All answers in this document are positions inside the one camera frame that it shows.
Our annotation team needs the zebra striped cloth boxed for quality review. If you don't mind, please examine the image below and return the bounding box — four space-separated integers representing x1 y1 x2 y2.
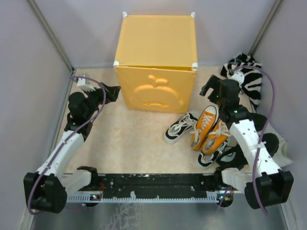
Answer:
220 53 262 109

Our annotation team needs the black white canvas sneaker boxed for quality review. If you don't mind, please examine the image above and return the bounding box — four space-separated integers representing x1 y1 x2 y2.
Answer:
164 111 200 144

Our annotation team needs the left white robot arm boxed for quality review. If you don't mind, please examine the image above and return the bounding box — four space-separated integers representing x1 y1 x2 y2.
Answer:
24 82 121 215

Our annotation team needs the black chunky sneaker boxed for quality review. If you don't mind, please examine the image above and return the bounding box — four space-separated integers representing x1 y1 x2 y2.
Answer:
216 133 279 170
247 112 267 132

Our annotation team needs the orange canvas sneaker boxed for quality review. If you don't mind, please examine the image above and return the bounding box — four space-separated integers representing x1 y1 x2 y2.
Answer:
190 105 219 151
201 119 231 155

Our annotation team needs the yellow plastic shoe cabinet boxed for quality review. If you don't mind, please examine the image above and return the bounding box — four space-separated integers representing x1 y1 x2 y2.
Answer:
113 11 199 115

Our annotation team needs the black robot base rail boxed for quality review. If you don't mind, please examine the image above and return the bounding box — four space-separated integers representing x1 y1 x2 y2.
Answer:
67 173 237 207

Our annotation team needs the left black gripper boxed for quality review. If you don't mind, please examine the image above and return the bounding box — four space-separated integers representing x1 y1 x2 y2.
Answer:
83 82 121 119

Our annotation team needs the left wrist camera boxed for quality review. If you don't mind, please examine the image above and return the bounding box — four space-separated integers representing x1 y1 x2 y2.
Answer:
77 74 95 92

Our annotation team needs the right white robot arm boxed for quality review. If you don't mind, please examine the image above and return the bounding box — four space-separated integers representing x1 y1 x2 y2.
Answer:
200 75 294 209

